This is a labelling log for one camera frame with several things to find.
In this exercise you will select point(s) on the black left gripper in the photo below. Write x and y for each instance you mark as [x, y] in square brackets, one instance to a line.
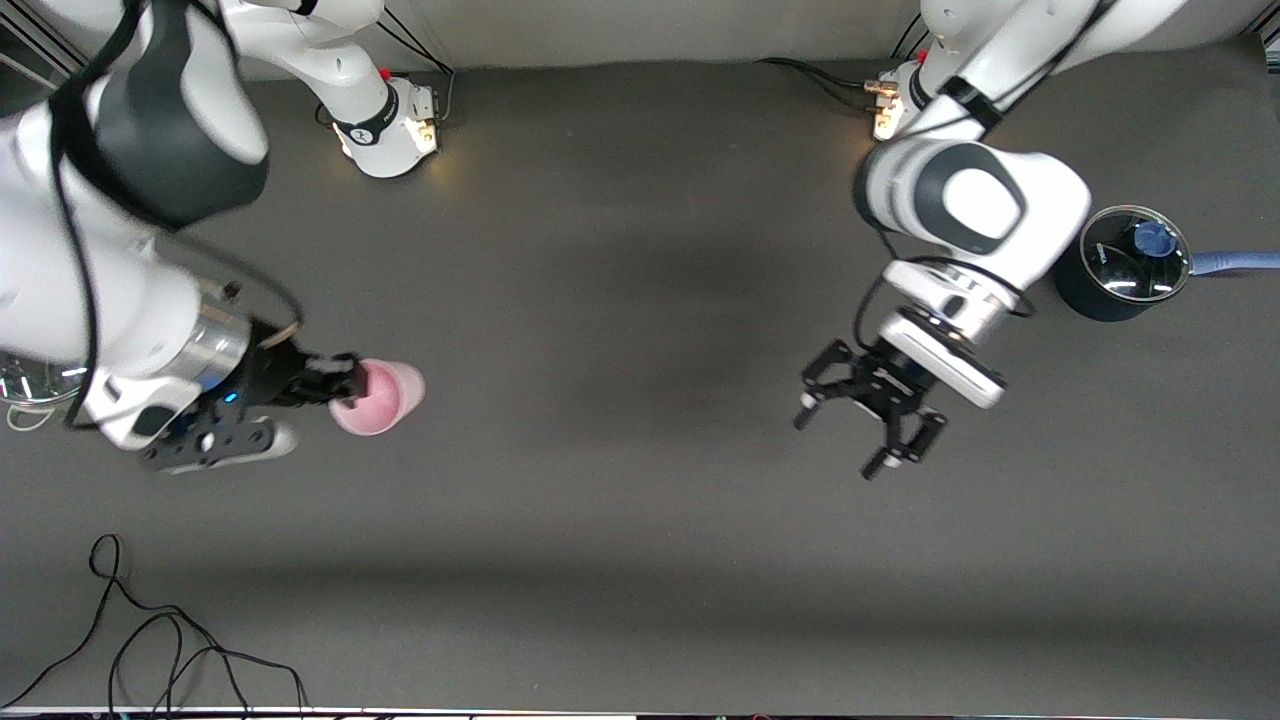
[884, 384]

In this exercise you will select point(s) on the dark blue saucepan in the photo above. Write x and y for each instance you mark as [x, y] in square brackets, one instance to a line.
[1100, 300]

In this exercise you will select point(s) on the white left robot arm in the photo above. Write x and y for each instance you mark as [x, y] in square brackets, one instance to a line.
[985, 205]

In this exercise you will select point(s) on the aluminium frame rail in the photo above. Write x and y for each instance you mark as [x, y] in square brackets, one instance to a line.
[25, 40]

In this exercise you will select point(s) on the dark grey table mat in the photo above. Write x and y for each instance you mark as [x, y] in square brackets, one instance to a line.
[640, 500]

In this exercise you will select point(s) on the glass lid with blue knob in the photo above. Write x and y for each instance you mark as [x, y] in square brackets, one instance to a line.
[1125, 280]

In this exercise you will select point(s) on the pink plastic cup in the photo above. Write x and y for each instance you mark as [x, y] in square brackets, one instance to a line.
[385, 405]

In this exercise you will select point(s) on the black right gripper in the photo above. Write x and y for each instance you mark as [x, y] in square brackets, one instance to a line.
[274, 374]

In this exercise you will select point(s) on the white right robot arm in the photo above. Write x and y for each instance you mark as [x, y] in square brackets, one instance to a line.
[60, 290]

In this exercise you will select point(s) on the glass lid with pale knob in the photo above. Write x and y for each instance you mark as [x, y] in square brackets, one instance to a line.
[30, 385]

